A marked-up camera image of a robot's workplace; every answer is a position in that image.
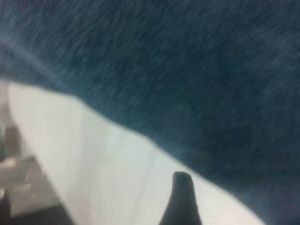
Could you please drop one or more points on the blue denim shorts basketball print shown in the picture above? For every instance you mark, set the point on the blue denim shorts basketball print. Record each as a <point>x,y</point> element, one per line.
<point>187,70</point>

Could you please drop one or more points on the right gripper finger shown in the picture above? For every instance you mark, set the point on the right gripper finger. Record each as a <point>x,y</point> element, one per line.
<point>181,204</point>

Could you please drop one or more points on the grey metal base frame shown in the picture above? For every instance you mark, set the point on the grey metal base frame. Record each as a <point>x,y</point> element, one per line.
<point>23,168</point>

